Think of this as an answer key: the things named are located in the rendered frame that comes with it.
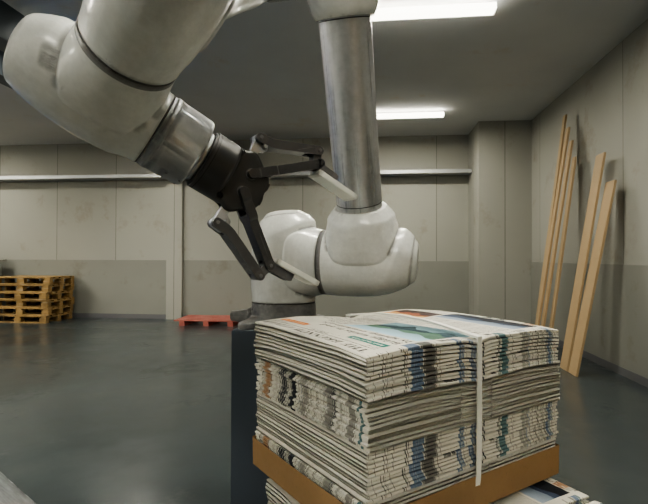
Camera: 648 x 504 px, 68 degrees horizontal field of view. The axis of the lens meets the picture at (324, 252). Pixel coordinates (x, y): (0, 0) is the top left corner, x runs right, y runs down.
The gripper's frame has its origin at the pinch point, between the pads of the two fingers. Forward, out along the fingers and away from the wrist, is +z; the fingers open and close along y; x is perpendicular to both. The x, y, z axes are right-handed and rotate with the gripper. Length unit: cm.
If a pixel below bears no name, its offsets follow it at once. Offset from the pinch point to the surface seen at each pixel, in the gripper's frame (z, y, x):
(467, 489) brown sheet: 26.0, 23.2, 14.0
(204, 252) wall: 199, -105, -824
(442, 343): 13.1, 8.4, 14.4
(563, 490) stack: 43.5, 18.6, 15.6
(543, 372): 35.2, 4.3, 13.1
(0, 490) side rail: -18, 53, -32
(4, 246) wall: -96, 33, -1064
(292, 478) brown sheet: 10.6, 31.6, -0.7
